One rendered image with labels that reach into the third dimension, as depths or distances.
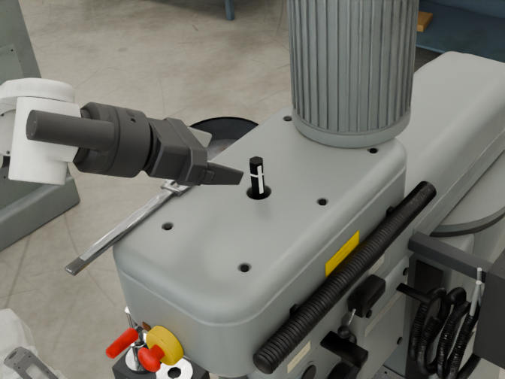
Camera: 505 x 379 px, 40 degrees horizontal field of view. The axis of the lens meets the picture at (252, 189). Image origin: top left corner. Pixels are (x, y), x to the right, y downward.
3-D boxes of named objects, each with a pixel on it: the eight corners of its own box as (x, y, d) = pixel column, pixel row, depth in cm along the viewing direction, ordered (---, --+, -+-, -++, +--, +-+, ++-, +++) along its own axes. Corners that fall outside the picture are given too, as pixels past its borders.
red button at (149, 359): (156, 380, 98) (151, 362, 95) (137, 366, 100) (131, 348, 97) (173, 365, 100) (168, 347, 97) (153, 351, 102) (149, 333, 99)
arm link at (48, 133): (86, 187, 91) (-2, 178, 84) (95, 106, 91) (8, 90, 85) (124, 191, 82) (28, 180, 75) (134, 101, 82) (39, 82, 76)
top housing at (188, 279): (240, 400, 95) (228, 322, 85) (113, 314, 109) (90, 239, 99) (412, 214, 122) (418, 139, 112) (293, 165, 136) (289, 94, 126)
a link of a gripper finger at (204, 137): (213, 131, 101) (176, 125, 97) (206, 150, 102) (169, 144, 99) (209, 126, 102) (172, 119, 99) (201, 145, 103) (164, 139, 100)
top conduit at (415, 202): (272, 380, 92) (270, 363, 90) (248, 365, 95) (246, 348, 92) (436, 200, 118) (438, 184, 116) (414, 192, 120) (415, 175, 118)
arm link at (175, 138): (158, 160, 101) (79, 150, 94) (180, 101, 97) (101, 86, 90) (192, 208, 92) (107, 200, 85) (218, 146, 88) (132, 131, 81)
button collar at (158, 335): (177, 374, 99) (170, 347, 96) (148, 353, 103) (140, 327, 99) (186, 364, 101) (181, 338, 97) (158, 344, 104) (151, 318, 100)
